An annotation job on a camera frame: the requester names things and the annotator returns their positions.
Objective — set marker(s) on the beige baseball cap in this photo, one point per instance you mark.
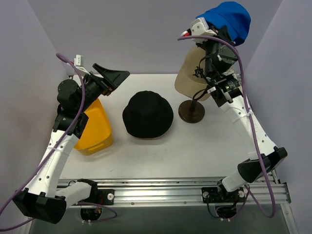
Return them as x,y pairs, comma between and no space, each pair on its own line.
188,80

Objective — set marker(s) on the black hat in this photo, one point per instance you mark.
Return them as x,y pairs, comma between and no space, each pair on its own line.
147,115

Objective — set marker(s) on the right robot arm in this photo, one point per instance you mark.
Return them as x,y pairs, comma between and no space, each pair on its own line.
229,94

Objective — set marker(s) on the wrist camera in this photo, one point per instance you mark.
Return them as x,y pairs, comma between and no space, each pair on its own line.
79,64
199,27

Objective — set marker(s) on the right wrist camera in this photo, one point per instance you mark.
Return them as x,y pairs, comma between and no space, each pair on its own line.
199,27

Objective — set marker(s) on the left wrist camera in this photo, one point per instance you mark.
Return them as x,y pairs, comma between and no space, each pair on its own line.
79,64

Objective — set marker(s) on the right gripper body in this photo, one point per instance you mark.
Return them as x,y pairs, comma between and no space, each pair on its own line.
224,32

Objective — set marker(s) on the cream mannequin head stand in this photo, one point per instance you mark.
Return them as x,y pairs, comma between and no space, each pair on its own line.
191,111

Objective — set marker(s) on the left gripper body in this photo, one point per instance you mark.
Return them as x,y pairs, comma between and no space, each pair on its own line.
102,81

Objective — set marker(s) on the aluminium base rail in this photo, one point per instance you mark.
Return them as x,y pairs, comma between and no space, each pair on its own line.
172,191

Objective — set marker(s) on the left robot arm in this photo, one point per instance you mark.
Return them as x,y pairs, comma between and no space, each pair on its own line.
39,198

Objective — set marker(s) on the yellow plastic basket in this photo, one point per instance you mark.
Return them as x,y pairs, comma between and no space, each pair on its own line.
97,134

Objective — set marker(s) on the blue hat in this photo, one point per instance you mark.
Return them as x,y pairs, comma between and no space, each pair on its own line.
232,15

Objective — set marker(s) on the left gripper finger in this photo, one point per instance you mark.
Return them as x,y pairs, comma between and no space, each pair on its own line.
114,78
101,70

